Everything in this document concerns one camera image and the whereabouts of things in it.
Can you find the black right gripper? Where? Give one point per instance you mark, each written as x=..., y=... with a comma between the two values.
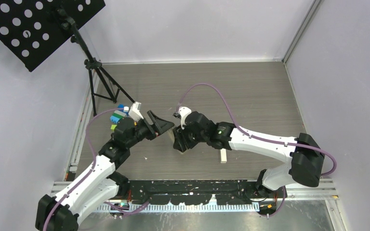
x=180, y=135

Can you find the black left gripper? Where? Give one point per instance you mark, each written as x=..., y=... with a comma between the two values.
x=161, y=125

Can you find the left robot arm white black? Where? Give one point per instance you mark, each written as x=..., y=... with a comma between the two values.
x=100, y=181

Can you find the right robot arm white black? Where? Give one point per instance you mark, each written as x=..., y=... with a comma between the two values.
x=301, y=156

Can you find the white slim remote control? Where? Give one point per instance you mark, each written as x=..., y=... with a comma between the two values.
x=223, y=156

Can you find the grey toy brick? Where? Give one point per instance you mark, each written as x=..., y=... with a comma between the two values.
x=119, y=114

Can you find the green blue toy brick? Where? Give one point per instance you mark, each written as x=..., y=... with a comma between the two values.
x=115, y=119

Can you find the lime green toy wedge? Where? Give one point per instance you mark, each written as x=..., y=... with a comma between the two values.
x=113, y=127

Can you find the black perforated music stand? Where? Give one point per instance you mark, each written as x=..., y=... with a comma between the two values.
x=34, y=29

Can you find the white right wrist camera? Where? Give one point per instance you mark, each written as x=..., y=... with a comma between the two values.
x=182, y=113

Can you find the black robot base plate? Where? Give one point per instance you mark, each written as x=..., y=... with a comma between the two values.
x=194, y=192

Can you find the aluminium rail frame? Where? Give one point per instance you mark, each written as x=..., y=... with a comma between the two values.
x=295, y=192

